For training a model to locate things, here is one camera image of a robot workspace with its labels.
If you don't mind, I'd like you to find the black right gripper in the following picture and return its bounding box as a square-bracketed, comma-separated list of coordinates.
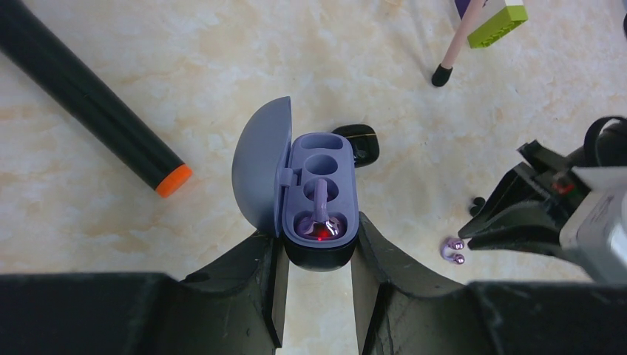
[458, 115, 626, 257]

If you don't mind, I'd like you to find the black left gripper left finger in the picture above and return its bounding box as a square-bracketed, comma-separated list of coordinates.
[1, 233, 287, 354]

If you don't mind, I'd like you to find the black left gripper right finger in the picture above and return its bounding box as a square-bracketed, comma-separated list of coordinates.
[350, 214, 626, 354]

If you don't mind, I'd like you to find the purple ear clip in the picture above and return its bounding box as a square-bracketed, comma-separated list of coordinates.
[295, 178, 345, 241]
[440, 237, 466, 265]

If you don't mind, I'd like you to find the grey blue oval case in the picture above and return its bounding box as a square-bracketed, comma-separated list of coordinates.
[231, 96, 359, 272]

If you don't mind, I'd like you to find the black earbud charging case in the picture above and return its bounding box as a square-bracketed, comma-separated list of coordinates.
[332, 124, 380, 168]

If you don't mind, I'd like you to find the black earbud centre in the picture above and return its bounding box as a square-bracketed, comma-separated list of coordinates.
[468, 197, 486, 217]

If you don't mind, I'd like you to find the purple white green toy block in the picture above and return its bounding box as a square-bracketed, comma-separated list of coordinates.
[467, 0, 528, 49]

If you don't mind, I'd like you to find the pink music stand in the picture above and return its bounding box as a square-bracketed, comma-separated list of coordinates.
[431, 0, 484, 87]

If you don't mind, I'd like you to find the black marker with orange cap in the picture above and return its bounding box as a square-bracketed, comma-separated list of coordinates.
[1, 1, 193, 198]

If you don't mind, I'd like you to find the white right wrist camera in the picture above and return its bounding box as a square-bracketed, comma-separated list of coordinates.
[559, 166, 626, 285]

